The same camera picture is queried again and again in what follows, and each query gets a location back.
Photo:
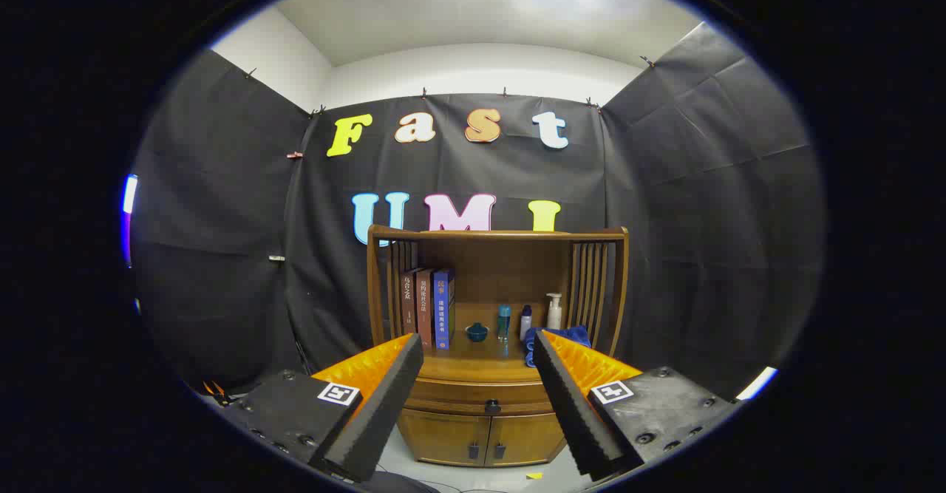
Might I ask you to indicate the blue glass bottle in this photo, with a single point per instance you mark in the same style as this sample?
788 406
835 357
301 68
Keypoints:
503 323

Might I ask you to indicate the blue lidded teacup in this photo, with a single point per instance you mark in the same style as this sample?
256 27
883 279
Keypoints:
477 332

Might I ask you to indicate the reddish brown book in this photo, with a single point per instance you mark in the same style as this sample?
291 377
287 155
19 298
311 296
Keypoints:
425 304

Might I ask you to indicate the wooden cabinet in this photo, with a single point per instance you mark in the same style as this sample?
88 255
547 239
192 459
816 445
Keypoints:
510 271

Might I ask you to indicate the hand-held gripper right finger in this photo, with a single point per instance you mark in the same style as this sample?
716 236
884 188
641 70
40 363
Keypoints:
573 412

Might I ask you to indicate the white bottle dark cap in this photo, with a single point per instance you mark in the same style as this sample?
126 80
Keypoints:
525 324

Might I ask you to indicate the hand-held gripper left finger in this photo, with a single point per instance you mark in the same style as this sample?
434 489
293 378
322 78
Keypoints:
380 412

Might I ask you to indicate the blue book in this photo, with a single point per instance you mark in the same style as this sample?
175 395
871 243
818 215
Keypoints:
443 308

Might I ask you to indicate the wooden countertop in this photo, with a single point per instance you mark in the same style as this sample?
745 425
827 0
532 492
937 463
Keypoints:
480 361

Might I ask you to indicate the wooden drawer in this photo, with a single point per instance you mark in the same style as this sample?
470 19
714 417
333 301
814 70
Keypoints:
458 397

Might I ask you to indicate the folded blue towel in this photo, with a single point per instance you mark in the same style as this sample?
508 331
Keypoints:
573 334

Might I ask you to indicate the white pump bottle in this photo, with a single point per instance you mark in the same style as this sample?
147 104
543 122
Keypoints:
554 315

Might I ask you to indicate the dark brown book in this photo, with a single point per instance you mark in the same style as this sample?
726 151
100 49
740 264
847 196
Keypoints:
408 301

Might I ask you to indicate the wooden cabinet door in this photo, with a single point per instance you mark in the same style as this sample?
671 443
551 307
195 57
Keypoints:
443 437
528 441

